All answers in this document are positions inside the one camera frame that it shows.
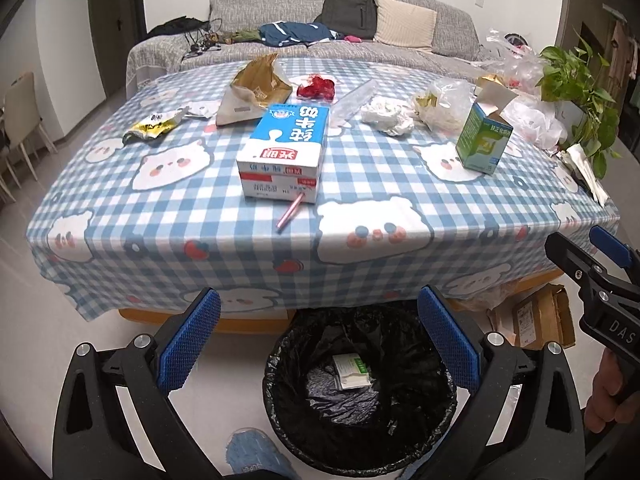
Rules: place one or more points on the beige cushion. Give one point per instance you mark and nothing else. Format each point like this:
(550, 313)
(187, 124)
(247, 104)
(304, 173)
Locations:
(402, 22)

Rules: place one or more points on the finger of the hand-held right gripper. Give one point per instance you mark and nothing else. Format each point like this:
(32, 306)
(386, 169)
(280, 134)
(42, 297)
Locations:
(570, 257)
(610, 247)

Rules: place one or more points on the white paper napkins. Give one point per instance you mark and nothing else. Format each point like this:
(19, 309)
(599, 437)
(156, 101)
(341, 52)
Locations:
(585, 160)

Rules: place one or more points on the blue checked bear-print tablecloth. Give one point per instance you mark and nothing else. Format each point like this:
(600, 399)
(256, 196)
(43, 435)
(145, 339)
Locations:
(200, 200)

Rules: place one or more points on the pink small cloth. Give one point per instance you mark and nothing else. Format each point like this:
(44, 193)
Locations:
(352, 38)

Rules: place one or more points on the blue slipper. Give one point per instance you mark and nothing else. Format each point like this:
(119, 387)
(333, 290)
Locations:
(255, 452)

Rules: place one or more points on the blue white milk carton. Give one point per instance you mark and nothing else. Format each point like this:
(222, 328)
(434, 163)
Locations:
(285, 145)

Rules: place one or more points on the long clear plastic bag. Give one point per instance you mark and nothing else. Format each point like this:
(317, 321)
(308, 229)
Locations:
(355, 100)

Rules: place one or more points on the black clothing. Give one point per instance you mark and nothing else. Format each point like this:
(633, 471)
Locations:
(175, 25)

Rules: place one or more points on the blue jacket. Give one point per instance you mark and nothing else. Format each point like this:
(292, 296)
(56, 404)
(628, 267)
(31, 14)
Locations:
(290, 32)

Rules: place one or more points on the red crumpled wrapper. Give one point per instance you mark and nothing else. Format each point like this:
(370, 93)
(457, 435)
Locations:
(315, 89)

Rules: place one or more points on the person's right hand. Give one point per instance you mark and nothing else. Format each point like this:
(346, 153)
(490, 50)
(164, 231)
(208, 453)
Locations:
(607, 390)

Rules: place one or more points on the yellow snack wrapper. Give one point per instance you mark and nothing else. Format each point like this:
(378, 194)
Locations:
(150, 127)

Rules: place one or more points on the grey fabric sofa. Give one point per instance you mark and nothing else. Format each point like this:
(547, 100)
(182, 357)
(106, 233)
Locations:
(280, 5)

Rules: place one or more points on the white plastic bag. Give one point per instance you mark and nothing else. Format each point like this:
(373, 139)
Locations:
(530, 120)

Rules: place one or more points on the dark backpack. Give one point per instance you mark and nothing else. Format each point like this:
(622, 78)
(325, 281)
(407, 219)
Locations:
(350, 10)

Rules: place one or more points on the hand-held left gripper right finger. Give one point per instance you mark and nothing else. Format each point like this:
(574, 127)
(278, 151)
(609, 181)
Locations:
(450, 340)

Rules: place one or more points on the white packet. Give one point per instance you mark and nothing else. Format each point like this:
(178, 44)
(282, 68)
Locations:
(350, 372)

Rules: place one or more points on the large clear plastic bag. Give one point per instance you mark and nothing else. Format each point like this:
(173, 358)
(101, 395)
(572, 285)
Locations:
(520, 65)

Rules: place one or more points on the pink pen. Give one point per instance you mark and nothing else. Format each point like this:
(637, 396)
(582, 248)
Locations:
(290, 212)

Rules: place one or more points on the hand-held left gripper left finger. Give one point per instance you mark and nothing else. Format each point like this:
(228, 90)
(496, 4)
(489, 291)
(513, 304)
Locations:
(187, 340)

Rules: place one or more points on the hanging garment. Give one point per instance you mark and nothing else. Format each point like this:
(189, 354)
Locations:
(620, 45)

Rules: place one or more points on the gold paper bag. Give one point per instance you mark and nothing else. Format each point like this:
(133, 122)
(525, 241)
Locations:
(255, 85)

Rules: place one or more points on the green white carton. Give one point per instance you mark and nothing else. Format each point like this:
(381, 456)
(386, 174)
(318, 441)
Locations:
(480, 145)

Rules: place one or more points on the gold gift box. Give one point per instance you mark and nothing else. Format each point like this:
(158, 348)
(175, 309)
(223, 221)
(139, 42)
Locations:
(487, 80)

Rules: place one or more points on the potted green plant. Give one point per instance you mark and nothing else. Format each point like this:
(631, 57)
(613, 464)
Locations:
(575, 67)

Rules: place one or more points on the green camouflage cloth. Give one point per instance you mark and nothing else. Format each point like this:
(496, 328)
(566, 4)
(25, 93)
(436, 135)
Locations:
(240, 36)

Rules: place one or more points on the beige dining chair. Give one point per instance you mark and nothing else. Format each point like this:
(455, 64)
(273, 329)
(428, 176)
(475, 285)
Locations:
(6, 175)
(25, 110)

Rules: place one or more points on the dark door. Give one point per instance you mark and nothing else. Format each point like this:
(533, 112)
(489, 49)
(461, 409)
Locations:
(110, 25)

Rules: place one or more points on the trash bin with black bag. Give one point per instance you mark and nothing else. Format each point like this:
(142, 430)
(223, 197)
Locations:
(350, 410)

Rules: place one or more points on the cardboard box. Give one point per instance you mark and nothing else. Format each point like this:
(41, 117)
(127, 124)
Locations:
(535, 317)

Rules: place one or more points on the crumpled white tissue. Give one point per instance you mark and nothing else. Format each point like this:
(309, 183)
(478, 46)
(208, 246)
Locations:
(387, 115)

